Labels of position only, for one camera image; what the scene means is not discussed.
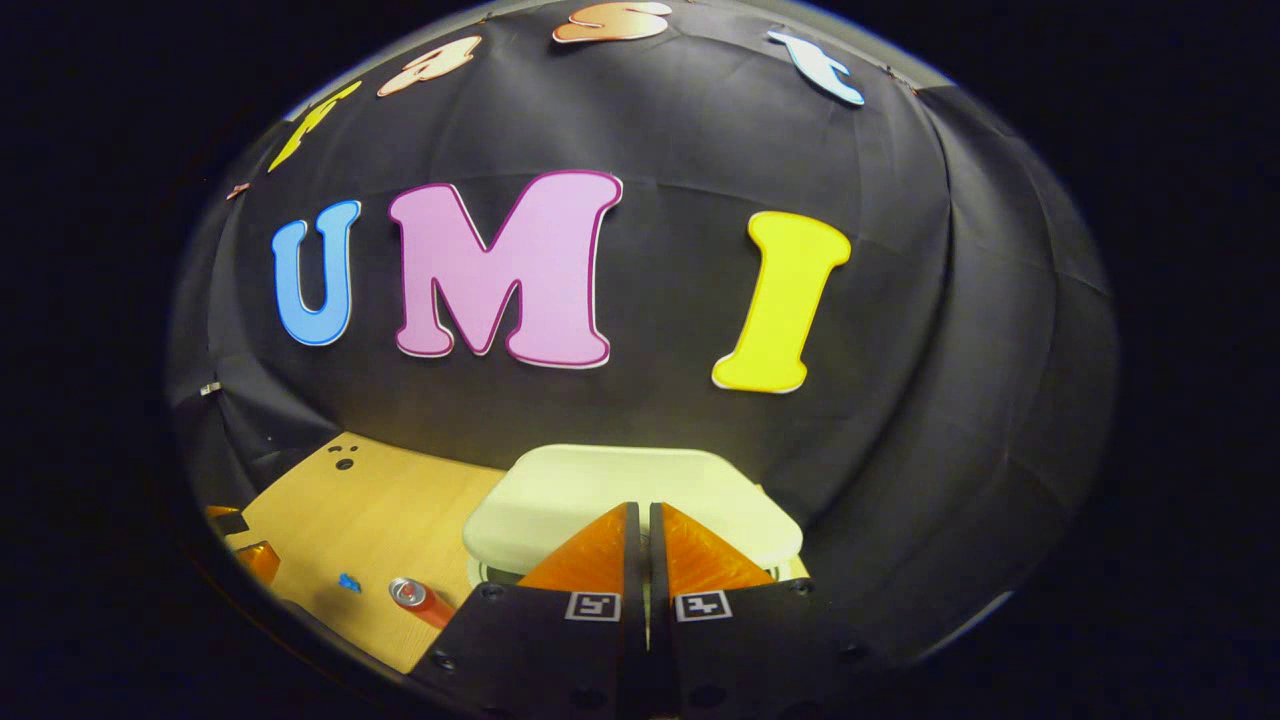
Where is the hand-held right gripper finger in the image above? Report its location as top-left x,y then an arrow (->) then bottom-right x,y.
648,501 -> 901,720
408,501 -> 646,720

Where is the pale green desktop garbage bin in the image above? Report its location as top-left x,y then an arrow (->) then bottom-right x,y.
462,444 -> 804,591

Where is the orange pop can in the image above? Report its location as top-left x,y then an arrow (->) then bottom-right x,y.
388,577 -> 458,631

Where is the black backdrop cloth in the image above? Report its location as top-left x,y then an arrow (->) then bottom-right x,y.
168,0 -> 1119,691

